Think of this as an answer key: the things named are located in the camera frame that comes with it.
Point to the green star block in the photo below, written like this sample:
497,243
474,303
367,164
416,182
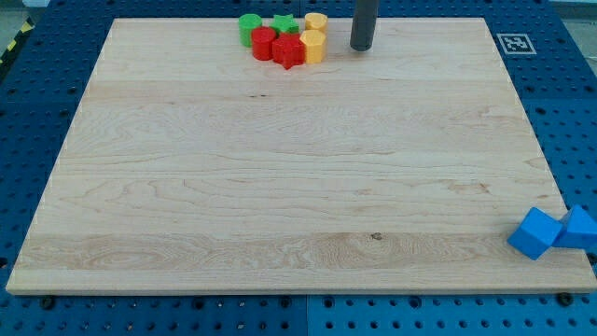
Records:
284,24

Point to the yellow cylinder block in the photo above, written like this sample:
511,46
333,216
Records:
316,21

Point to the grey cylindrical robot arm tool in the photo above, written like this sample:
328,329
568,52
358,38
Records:
364,24

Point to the blue cube block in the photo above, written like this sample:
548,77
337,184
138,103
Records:
535,234

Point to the green cylinder block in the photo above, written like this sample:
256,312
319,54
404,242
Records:
246,24

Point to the blue triangular block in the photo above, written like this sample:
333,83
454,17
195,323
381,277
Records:
578,229

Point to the white fiducial marker tag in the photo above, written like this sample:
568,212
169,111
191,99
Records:
516,44

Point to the yellow hexagon block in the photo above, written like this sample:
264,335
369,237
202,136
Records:
314,42

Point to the red cylinder block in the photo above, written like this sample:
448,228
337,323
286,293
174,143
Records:
262,38

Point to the light wooden board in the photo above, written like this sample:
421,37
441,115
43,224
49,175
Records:
191,168

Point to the red star block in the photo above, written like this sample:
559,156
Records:
288,50

